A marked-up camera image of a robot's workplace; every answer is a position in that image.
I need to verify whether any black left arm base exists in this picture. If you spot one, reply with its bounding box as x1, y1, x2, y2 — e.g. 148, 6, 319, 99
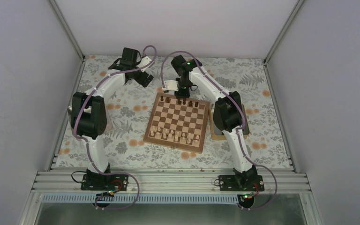
81, 172, 129, 191

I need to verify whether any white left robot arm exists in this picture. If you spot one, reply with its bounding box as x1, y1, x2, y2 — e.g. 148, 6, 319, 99
67, 47, 156, 190

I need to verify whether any metal tin under left arm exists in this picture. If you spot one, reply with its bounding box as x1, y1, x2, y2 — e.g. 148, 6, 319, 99
77, 106, 113, 136

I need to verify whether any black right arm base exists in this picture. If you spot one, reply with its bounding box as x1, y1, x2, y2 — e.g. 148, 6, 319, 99
218, 175, 265, 192

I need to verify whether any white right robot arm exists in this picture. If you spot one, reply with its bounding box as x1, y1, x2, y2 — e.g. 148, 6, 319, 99
171, 55, 253, 191

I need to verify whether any wooden chessboard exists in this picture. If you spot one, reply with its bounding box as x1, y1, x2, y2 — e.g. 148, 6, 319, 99
143, 93, 210, 154

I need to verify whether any yellow metal tin box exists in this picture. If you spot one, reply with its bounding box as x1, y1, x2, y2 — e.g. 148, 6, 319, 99
208, 106, 250, 141

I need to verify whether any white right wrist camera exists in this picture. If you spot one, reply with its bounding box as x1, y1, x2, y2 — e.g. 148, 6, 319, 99
162, 80, 179, 93

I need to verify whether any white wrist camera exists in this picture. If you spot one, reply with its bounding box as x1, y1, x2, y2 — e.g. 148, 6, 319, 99
162, 80, 179, 93
138, 56, 152, 72

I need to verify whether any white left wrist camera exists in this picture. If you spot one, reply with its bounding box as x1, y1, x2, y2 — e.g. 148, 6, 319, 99
138, 56, 152, 72

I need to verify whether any aluminium rail frame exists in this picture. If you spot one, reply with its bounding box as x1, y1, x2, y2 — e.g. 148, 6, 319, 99
31, 169, 311, 194

